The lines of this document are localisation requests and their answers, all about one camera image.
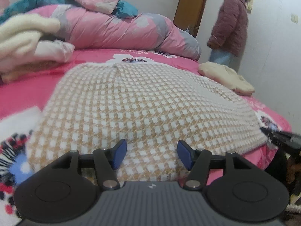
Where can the white fleece blanket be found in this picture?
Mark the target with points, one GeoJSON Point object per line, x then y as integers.
{"type": "Point", "coordinates": [21, 33]}

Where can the folded tan garment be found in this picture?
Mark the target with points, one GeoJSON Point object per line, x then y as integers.
{"type": "Point", "coordinates": [22, 70]}

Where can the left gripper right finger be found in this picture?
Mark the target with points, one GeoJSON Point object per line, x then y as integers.
{"type": "Point", "coordinates": [233, 186]}

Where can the white shirt under blanket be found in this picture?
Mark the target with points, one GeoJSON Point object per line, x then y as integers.
{"type": "Point", "coordinates": [57, 51]}

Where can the person lying on bed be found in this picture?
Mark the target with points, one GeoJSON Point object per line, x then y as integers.
{"type": "Point", "coordinates": [229, 34]}

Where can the pink floral bed sheet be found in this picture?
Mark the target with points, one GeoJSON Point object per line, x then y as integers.
{"type": "Point", "coordinates": [24, 99]}

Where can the folded cream garment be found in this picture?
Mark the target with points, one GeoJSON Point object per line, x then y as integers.
{"type": "Point", "coordinates": [227, 77]}

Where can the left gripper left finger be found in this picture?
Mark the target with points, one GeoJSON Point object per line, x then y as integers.
{"type": "Point", "coordinates": [70, 185]}

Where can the beige white houndstooth cardigan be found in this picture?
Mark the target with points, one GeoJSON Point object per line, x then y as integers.
{"type": "Point", "coordinates": [150, 105]}

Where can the pink grey floral duvet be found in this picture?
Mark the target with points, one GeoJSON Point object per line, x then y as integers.
{"type": "Point", "coordinates": [86, 29]}

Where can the white wall socket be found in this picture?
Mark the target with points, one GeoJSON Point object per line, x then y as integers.
{"type": "Point", "coordinates": [294, 18]}

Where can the brown wooden door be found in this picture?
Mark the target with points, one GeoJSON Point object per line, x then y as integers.
{"type": "Point", "coordinates": [188, 15]}

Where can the blue crumpled cloth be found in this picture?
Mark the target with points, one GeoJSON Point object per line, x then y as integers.
{"type": "Point", "coordinates": [122, 10]}

